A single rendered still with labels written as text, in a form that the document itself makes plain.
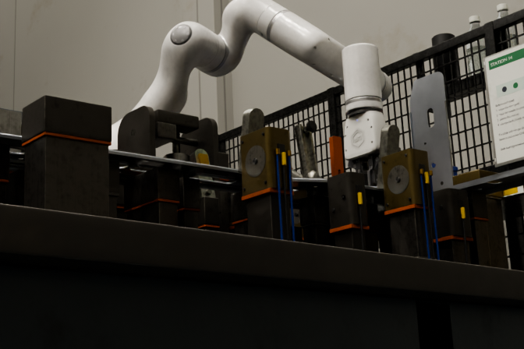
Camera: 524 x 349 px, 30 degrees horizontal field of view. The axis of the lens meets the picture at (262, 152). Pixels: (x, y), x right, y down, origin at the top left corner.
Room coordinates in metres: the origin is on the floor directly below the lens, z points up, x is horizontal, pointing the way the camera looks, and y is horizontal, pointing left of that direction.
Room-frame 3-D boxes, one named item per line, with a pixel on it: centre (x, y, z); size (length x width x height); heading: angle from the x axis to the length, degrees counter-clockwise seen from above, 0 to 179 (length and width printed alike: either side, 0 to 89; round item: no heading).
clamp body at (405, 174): (1.95, -0.30, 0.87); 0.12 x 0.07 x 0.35; 40
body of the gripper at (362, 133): (2.12, -0.24, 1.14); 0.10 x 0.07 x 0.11; 40
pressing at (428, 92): (2.32, -0.42, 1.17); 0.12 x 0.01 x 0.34; 40
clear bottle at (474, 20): (2.65, -0.64, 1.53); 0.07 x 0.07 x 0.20
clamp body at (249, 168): (1.75, -0.02, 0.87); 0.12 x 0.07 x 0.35; 40
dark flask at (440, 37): (2.74, -0.56, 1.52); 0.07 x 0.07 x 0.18
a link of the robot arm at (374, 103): (2.12, -0.24, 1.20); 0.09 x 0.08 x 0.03; 40
